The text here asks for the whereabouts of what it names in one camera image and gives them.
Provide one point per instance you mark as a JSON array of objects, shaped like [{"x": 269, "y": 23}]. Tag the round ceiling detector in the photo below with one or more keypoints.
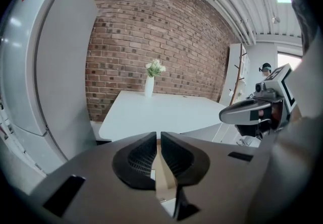
[{"x": 276, "y": 19}]

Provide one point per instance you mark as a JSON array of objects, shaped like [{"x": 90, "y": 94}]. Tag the white desk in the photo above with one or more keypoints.
[{"x": 164, "y": 114}]

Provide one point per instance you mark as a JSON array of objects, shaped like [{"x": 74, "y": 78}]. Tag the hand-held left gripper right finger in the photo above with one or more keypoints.
[{"x": 184, "y": 162}]

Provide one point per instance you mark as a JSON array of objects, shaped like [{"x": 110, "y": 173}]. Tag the white flower bouquet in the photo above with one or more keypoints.
[{"x": 155, "y": 67}]

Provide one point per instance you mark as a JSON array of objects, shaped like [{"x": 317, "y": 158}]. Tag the silver grey fridge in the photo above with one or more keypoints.
[{"x": 60, "y": 54}]

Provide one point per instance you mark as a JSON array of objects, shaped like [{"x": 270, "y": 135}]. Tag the window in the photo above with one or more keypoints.
[{"x": 289, "y": 61}]

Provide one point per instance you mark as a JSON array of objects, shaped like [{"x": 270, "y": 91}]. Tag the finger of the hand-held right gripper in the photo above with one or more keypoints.
[{"x": 237, "y": 113}]

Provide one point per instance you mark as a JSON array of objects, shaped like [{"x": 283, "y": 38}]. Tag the wooden coat rack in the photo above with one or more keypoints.
[{"x": 236, "y": 84}]

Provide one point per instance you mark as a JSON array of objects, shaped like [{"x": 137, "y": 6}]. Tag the wooden drawer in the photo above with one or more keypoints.
[{"x": 167, "y": 175}]

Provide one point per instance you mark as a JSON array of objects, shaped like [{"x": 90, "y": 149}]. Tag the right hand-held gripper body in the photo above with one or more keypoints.
[{"x": 276, "y": 84}]

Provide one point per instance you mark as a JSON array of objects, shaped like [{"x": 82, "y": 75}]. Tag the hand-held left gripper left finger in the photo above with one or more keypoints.
[{"x": 136, "y": 162}]

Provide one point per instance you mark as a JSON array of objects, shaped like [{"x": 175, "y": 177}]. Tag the white cabinet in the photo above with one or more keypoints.
[{"x": 230, "y": 76}]

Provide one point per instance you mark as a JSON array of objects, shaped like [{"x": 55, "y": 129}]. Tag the white vase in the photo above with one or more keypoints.
[{"x": 149, "y": 86}]

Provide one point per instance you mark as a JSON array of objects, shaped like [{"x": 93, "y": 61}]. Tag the white ceiling pipe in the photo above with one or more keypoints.
[
  {"x": 239, "y": 13},
  {"x": 228, "y": 3}
]

